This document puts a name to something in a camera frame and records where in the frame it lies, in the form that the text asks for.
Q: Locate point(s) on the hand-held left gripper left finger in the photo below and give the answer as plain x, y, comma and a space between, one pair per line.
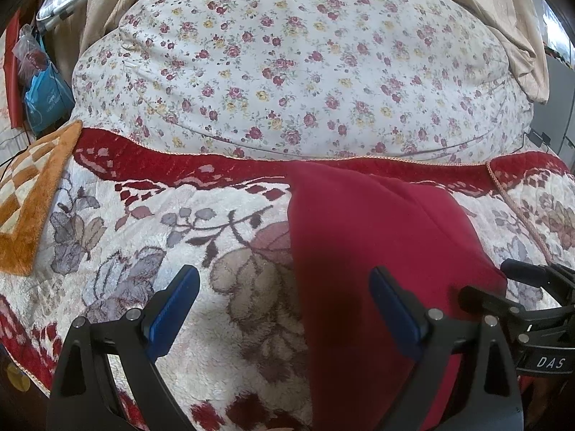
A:
173, 309

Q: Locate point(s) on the red headboard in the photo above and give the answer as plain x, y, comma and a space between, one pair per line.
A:
13, 76

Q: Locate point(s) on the clear plastic bag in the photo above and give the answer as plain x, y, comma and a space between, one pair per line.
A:
29, 54
63, 0

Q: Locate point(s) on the blue plastic bag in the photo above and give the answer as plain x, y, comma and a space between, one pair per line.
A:
47, 98

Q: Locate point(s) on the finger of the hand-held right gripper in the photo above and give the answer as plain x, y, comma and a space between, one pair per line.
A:
489, 298
530, 271

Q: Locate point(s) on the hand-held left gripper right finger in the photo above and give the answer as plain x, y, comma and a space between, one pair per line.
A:
395, 309

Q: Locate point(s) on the beige cloth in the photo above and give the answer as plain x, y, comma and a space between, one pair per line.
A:
507, 13

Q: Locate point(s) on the red and white floral blanket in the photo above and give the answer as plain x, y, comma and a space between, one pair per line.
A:
157, 215

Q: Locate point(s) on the orange checkered mat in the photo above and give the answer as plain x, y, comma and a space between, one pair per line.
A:
31, 197

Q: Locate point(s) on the red garment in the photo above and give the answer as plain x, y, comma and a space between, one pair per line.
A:
382, 224

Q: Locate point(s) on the white floral quilt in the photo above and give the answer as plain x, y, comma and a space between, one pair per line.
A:
305, 63

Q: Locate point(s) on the beige curtain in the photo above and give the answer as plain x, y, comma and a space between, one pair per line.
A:
112, 0

